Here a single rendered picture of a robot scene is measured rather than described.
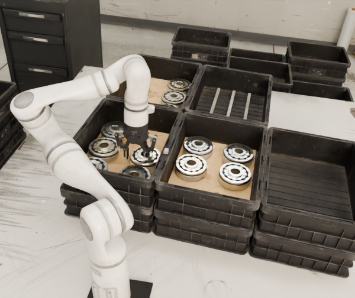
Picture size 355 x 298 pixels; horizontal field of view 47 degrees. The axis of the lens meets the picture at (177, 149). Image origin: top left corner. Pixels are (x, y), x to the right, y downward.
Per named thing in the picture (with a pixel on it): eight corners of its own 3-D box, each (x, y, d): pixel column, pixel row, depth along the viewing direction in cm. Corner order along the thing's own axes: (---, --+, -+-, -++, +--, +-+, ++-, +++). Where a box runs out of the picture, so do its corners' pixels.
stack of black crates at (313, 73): (326, 101, 315) (344, 47, 288) (331, 122, 291) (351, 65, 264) (274, 94, 319) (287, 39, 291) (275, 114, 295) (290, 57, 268)
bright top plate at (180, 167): (202, 178, 127) (202, 177, 126) (171, 171, 129) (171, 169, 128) (209, 159, 135) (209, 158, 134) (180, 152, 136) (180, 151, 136)
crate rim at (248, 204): (258, 211, 110) (260, 206, 108) (152, 190, 114) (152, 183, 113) (267, 131, 141) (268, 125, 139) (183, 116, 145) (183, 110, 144)
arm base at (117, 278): (120, 316, 104) (116, 273, 94) (89, 304, 106) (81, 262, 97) (136, 287, 111) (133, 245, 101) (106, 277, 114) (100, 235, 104)
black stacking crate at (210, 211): (252, 235, 116) (259, 206, 109) (152, 213, 120) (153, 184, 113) (261, 153, 147) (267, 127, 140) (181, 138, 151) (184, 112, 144)
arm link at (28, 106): (96, 59, 113) (105, 80, 120) (5, 93, 112) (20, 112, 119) (103, 81, 108) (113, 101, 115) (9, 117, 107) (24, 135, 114)
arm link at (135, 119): (155, 109, 131) (155, 93, 127) (148, 129, 122) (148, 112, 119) (128, 106, 132) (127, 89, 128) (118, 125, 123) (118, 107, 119)
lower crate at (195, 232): (246, 259, 122) (253, 233, 115) (151, 237, 127) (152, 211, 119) (256, 175, 153) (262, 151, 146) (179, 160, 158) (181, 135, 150)
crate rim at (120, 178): (152, 190, 114) (152, 183, 113) (54, 169, 118) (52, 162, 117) (183, 116, 145) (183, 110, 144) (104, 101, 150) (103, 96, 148)
